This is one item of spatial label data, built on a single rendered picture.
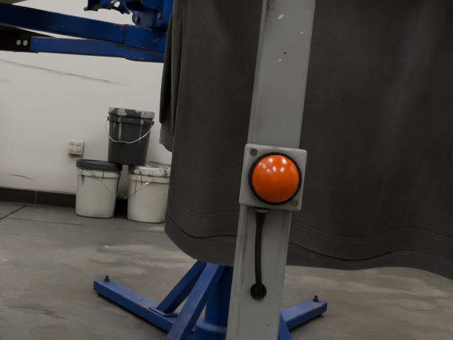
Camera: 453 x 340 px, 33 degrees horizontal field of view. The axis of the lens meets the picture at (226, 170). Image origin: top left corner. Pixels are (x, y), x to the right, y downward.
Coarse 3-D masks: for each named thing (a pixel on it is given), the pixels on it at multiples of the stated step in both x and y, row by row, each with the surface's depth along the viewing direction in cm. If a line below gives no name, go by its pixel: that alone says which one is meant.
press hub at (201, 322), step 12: (228, 276) 223; (216, 288) 224; (228, 288) 223; (216, 300) 224; (228, 300) 224; (216, 312) 224; (228, 312) 224; (204, 324) 226; (216, 324) 224; (204, 336) 223; (216, 336) 222
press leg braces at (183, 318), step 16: (192, 272) 243; (208, 272) 216; (176, 288) 251; (192, 288) 248; (208, 288) 213; (160, 304) 258; (176, 304) 254; (192, 304) 209; (176, 320) 206; (192, 320) 207; (176, 336) 202; (288, 336) 207
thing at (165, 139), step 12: (168, 36) 94; (168, 48) 93; (168, 60) 94; (168, 72) 95; (168, 84) 96; (168, 96) 97; (168, 108) 98; (168, 120) 98; (168, 132) 99; (168, 144) 99
